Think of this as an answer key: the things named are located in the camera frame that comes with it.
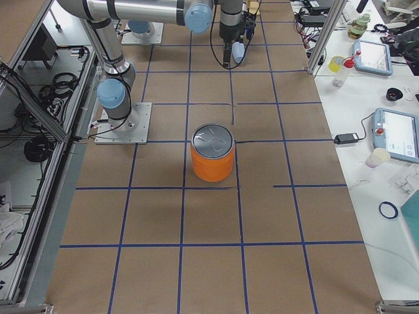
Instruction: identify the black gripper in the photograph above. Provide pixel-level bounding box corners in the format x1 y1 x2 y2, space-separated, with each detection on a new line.
219 20 255 68

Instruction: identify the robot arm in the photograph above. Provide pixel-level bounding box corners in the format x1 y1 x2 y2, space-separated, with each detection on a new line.
59 0 256 133
127 20 155 39

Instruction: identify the pink white paper cup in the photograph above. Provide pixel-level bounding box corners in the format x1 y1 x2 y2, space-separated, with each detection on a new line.
365 148 391 168

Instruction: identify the wooden stand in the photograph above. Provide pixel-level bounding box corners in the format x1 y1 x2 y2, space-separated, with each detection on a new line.
246 0 261 15

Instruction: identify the orange bin with grey lid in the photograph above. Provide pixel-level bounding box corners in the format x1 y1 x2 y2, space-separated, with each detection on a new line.
191 123 235 183

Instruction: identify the clear bottle red cap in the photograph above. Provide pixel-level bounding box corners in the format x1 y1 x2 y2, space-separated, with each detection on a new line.
332 56 355 88

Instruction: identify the green glass jar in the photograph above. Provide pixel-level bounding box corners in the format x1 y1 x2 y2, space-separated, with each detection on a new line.
347 13 371 40

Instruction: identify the far teach pendant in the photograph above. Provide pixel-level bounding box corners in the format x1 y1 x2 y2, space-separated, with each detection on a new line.
352 39 393 76

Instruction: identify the teach pendant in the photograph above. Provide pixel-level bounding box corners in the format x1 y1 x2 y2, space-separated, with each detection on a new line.
372 108 418 164
352 39 393 76

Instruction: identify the black power brick on table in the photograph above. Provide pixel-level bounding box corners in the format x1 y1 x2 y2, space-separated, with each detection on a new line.
333 133 360 145

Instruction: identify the black round object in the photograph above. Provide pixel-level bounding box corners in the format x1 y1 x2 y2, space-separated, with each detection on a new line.
386 87 403 102

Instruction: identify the near teach pendant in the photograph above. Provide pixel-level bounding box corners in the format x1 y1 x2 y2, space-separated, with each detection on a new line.
372 108 418 164

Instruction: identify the clear plastic packaging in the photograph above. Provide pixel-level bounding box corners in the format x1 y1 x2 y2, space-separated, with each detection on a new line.
390 164 418 195

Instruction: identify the teal board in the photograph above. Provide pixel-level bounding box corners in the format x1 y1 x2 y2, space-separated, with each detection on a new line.
401 190 419 248

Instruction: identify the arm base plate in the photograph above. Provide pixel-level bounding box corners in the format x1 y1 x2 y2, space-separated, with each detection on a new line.
120 22 164 46
94 102 153 145

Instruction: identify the aluminium frame post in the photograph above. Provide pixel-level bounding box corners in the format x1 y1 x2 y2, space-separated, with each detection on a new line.
306 0 346 75

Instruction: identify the black box under frame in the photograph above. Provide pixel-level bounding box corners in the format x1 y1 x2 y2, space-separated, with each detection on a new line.
23 24 58 69

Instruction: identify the blue tape ring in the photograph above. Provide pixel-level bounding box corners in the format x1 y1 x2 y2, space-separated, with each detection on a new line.
378 201 399 219

